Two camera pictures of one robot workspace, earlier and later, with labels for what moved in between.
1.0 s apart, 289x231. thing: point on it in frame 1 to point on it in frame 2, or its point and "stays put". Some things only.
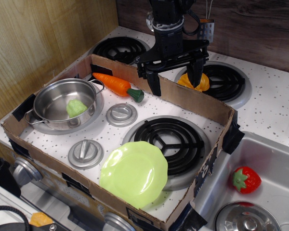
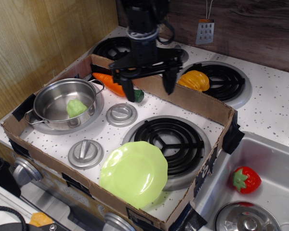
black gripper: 170,48 to 146,58
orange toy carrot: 119,88 stays put
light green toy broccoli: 74,108 stays put
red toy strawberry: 245,180 stays put
